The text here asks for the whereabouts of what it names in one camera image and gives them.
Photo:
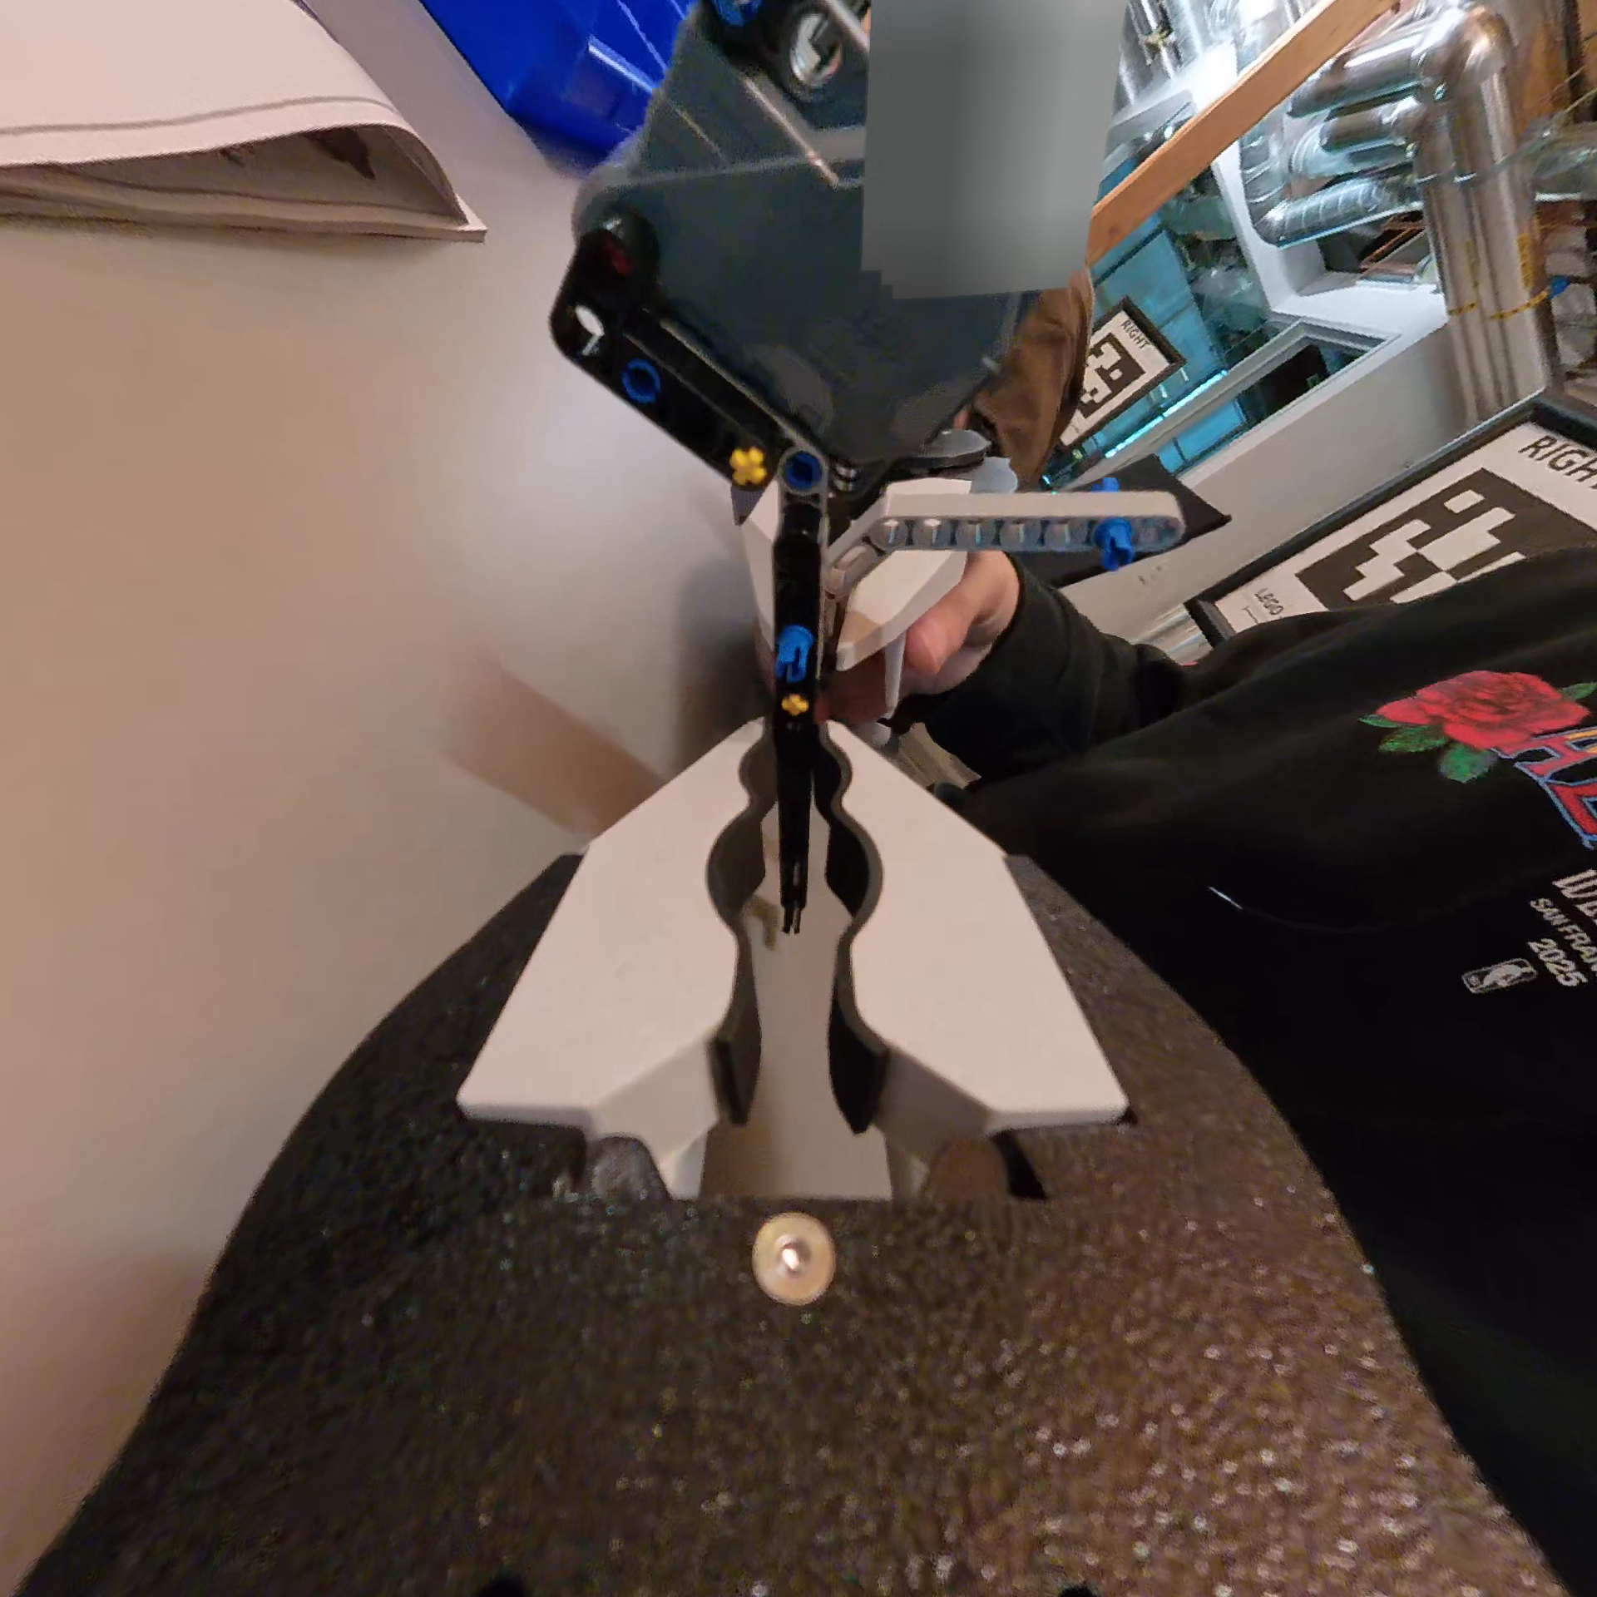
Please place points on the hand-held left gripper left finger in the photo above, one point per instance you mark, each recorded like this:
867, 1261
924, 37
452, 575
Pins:
599, 999

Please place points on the light grey toy brick beam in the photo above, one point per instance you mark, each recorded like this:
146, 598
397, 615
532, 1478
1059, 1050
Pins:
998, 535

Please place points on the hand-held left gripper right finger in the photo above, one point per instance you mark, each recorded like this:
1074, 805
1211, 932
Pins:
985, 999

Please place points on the blue storage bin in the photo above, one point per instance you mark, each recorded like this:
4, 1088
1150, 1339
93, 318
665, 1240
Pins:
561, 64

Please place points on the short black toy brick beam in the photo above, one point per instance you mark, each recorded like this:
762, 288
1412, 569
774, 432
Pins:
661, 375

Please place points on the operator in black sweatshirt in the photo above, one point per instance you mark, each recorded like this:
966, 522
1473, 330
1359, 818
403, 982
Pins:
1372, 936

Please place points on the silver pipe bundle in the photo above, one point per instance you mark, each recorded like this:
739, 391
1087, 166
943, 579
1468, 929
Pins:
1433, 151

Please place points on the framed marker poster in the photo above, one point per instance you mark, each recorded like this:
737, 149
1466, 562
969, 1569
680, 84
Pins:
1433, 537

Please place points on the dark grey toy motor block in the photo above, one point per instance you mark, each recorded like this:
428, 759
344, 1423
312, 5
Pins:
749, 250

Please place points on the person's right hand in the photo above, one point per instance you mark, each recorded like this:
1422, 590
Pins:
966, 624

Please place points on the open instruction booklet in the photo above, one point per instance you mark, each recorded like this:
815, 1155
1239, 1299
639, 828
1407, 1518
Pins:
186, 113

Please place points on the person's right forearm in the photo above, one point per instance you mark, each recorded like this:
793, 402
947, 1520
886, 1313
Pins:
1072, 699

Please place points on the small framed marker sign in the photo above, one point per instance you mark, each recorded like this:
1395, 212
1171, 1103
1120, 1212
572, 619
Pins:
1122, 368

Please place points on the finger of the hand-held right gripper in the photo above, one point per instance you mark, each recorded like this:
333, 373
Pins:
758, 562
897, 600

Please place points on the beige desk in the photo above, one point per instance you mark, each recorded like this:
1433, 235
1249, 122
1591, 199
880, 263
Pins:
249, 624

